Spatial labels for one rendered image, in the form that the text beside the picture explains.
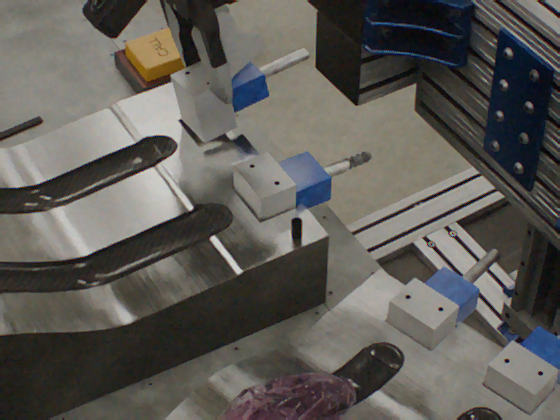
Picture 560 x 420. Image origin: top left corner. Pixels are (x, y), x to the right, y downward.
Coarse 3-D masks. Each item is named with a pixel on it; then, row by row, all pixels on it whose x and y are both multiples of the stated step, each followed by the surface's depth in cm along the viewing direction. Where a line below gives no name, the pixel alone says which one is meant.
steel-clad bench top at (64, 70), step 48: (0, 0) 152; (48, 0) 152; (0, 48) 145; (48, 48) 144; (96, 48) 144; (0, 96) 138; (48, 96) 138; (96, 96) 138; (0, 144) 132; (336, 240) 122; (336, 288) 118; (288, 336) 114; (144, 384) 109; (192, 384) 109
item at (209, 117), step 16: (304, 48) 121; (272, 64) 119; (288, 64) 120; (176, 80) 116; (192, 80) 116; (208, 80) 115; (240, 80) 117; (256, 80) 117; (176, 96) 119; (192, 96) 114; (208, 96) 115; (240, 96) 117; (256, 96) 118; (192, 112) 116; (208, 112) 116; (224, 112) 117; (192, 128) 119; (208, 128) 117; (224, 128) 118
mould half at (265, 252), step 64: (64, 128) 121; (128, 128) 121; (128, 192) 114; (192, 192) 114; (0, 256) 104; (64, 256) 108; (192, 256) 109; (256, 256) 108; (320, 256) 112; (0, 320) 97; (64, 320) 101; (128, 320) 104; (192, 320) 108; (256, 320) 113; (0, 384) 100; (64, 384) 104; (128, 384) 109
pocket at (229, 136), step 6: (180, 120) 121; (186, 126) 122; (192, 132) 123; (228, 132) 122; (192, 138) 123; (198, 138) 123; (216, 138) 123; (222, 138) 123; (228, 138) 122; (234, 138) 121; (198, 144) 123; (204, 144) 123; (210, 144) 123; (216, 144) 123; (204, 150) 122
